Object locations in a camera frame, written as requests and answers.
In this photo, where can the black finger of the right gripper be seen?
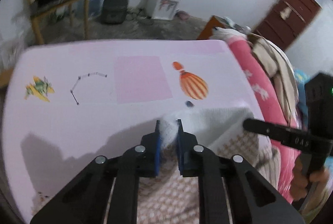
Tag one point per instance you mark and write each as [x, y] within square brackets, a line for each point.
[287, 136]

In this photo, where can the pink fleece blanket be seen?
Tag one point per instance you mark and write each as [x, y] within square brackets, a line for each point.
[269, 105]

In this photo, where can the black round bin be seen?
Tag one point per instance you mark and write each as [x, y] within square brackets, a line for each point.
[114, 11]

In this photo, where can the dark red wooden door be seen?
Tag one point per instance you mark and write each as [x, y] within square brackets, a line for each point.
[286, 20]

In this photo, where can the spare blue water jug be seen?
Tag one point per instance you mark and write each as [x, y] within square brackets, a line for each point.
[94, 7]

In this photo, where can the white water dispenser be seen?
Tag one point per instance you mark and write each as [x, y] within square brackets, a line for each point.
[162, 9]

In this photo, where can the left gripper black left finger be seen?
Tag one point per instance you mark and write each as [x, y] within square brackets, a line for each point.
[106, 190]

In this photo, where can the beige folded garment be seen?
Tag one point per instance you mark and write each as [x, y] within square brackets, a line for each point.
[275, 63]

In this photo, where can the right hand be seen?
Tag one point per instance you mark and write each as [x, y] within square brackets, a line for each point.
[299, 183]

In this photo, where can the blue plush toy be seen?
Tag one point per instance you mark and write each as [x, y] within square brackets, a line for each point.
[301, 79]

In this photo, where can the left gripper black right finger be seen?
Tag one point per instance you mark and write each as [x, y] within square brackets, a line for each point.
[230, 190]

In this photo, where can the pink cartoon bed sheet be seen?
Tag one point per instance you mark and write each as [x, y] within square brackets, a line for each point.
[68, 103]

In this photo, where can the beige white houndstooth sweater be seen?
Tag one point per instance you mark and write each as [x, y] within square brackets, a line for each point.
[171, 198]

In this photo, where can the wooden chair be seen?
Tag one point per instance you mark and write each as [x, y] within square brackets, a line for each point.
[36, 13]

